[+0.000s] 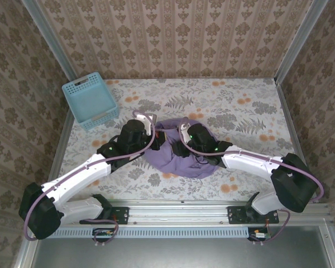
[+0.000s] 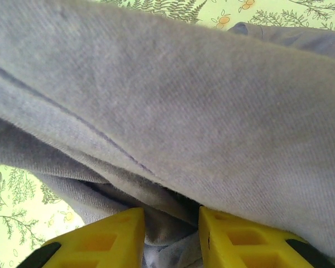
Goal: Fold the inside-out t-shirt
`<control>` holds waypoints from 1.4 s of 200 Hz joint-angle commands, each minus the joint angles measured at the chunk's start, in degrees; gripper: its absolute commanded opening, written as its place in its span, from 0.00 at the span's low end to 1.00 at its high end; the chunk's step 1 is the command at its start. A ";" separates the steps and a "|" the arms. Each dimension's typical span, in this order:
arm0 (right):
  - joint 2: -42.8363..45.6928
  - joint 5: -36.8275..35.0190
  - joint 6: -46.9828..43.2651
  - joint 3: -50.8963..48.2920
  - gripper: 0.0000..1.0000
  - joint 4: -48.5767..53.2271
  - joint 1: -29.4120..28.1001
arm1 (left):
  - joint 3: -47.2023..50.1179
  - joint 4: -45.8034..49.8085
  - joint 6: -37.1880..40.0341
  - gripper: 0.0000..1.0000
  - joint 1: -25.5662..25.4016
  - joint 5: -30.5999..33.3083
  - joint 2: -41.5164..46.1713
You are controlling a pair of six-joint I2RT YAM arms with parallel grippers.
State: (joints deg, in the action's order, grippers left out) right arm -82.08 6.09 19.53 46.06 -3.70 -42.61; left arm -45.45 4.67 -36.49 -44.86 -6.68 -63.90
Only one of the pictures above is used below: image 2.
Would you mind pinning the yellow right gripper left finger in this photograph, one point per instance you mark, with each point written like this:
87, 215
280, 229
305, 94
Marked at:
111, 243

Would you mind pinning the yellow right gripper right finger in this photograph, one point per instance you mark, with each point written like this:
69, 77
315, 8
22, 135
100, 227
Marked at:
240, 245

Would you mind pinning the purple t-shirt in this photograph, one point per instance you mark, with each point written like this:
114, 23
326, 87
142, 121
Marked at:
167, 111

